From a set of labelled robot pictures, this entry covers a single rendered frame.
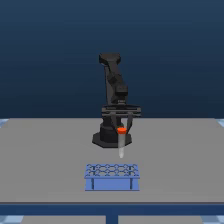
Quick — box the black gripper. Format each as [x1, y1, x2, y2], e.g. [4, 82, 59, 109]
[101, 104, 144, 135]

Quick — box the clear tube with orange cap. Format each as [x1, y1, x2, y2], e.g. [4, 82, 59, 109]
[116, 126, 127, 159]

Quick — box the blue tube rack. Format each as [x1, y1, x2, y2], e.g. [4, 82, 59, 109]
[83, 163, 142, 192]

